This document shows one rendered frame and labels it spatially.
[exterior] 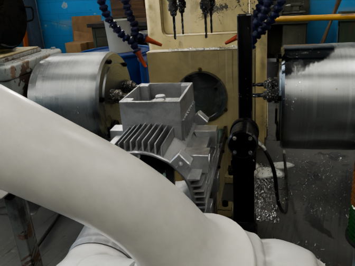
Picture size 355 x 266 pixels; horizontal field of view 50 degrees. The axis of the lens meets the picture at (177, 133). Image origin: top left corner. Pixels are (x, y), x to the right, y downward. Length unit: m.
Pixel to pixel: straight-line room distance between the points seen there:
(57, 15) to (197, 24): 6.72
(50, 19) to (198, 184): 7.48
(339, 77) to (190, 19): 0.51
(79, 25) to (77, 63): 6.26
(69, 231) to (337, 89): 0.67
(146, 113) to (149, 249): 0.38
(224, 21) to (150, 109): 0.62
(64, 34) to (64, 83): 6.83
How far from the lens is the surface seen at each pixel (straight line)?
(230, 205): 0.93
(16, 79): 1.05
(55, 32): 7.92
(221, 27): 1.17
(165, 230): 0.25
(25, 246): 0.73
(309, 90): 0.85
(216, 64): 1.06
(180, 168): 0.54
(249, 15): 0.80
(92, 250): 0.43
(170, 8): 0.94
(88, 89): 0.94
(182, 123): 0.61
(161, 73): 1.09
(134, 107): 0.61
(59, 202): 0.24
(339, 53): 0.90
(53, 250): 0.90
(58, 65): 1.02
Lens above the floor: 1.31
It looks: 21 degrees down
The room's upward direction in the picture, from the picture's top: 4 degrees counter-clockwise
